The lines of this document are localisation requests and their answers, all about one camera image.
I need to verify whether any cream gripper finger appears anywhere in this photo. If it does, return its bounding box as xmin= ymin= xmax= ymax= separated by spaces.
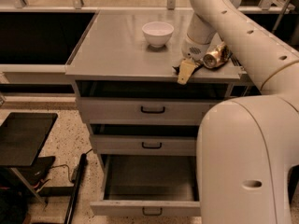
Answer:
xmin=178 ymin=59 xmax=199 ymax=85

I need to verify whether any gold can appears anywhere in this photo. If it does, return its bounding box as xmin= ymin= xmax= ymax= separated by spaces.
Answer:
xmin=203 ymin=42 xmax=232 ymax=69

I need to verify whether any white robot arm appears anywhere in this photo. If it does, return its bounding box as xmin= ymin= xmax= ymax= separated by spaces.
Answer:
xmin=190 ymin=0 xmax=299 ymax=224

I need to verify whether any grey drawer cabinet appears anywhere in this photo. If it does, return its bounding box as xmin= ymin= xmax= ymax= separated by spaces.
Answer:
xmin=66 ymin=9 xmax=247 ymax=163

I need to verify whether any top grey drawer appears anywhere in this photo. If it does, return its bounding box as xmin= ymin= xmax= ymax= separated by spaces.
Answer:
xmin=76 ymin=80 xmax=228 ymax=125

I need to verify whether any grey drawer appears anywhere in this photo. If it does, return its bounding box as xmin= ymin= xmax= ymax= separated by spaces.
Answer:
xmin=76 ymin=80 xmax=228 ymax=125
xmin=90 ymin=124 xmax=198 ymax=156
xmin=91 ymin=155 xmax=201 ymax=217

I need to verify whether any middle grey drawer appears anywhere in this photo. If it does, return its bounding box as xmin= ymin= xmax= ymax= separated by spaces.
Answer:
xmin=90 ymin=124 xmax=198 ymax=156

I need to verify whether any bottom grey drawer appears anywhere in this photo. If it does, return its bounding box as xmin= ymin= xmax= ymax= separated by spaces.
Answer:
xmin=91 ymin=155 xmax=201 ymax=217

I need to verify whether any white ceramic bowl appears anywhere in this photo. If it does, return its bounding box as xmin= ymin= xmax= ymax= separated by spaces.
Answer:
xmin=142 ymin=21 xmax=174 ymax=48

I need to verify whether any black pole on floor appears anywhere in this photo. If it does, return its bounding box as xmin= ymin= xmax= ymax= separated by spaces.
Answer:
xmin=64 ymin=153 xmax=87 ymax=224

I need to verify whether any black side table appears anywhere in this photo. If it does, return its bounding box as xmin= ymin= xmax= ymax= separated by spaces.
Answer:
xmin=0 ymin=112 xmax=58 ymax=204

